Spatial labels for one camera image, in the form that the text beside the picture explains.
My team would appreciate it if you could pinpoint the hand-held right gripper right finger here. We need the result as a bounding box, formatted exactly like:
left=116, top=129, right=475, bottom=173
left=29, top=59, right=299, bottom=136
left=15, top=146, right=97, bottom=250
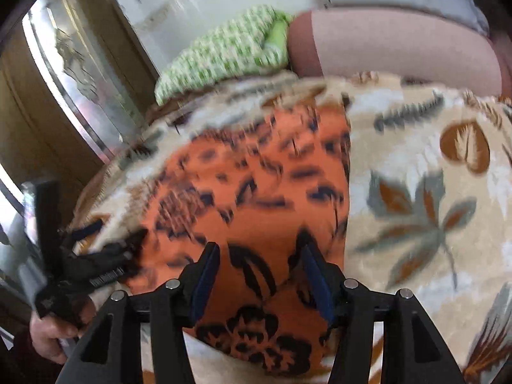
left=299, top=243, right=467, bottom=384

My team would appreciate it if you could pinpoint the green checked pillow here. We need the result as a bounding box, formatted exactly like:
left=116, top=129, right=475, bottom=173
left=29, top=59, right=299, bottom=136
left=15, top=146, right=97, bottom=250
left=154, top=5, right=295, bottom=105

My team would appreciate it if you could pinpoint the orange floral garment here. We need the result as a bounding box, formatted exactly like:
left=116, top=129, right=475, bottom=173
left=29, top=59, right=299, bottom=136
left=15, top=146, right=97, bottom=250
left=131, top=102, right=353, bottom=377

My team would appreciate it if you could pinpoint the leaf printed blanket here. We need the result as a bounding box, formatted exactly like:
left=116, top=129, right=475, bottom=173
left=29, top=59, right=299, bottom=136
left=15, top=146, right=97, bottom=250
left=74, top=70, right=512, bottom=384

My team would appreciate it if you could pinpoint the person's left hand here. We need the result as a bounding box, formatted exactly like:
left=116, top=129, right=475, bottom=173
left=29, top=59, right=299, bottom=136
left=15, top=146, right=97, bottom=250
left=30, top=312, right=87, bottom=364

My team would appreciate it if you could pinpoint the pink pillow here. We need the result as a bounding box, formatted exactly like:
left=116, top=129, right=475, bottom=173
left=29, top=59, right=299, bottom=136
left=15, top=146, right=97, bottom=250
left=285, top=8, right=504, bottom=99

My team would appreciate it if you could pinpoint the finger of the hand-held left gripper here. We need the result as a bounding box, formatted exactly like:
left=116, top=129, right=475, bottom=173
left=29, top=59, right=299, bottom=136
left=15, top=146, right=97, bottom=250
left=93, top=229, right=149, bottom=263
left=63, top=220, right=106, bottom=249

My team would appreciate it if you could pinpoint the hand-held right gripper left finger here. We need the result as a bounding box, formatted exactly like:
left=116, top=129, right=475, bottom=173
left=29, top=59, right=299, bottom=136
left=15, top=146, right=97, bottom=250
left=56, top=242, right=222, bottom=384

